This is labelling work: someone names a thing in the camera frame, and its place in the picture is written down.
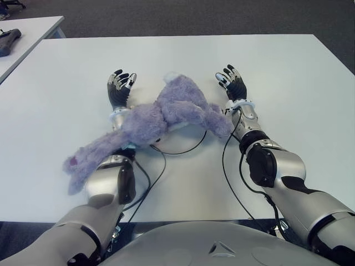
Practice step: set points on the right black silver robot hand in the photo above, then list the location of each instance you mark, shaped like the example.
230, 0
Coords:
235, 87

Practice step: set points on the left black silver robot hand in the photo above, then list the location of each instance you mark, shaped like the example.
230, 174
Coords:
119, 94

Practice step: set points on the purple plush bunny doll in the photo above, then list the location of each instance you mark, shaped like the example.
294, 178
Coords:
172, 113

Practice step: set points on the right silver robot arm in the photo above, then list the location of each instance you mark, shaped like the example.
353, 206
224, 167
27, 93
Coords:
277, 171

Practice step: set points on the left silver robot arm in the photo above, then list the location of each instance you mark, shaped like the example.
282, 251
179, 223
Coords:
102, 188

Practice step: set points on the white plate black rim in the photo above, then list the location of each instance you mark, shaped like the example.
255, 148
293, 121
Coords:
180, 141

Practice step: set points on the grey side table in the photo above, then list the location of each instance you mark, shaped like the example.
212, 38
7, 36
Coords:
27, 38

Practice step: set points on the black device on side table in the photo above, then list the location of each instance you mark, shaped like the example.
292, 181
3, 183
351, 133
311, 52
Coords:
8, 40

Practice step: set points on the silver robot torso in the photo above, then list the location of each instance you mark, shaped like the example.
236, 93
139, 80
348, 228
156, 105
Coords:
208, 246

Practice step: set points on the silver metal bracket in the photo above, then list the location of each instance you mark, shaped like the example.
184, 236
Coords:
283, 227

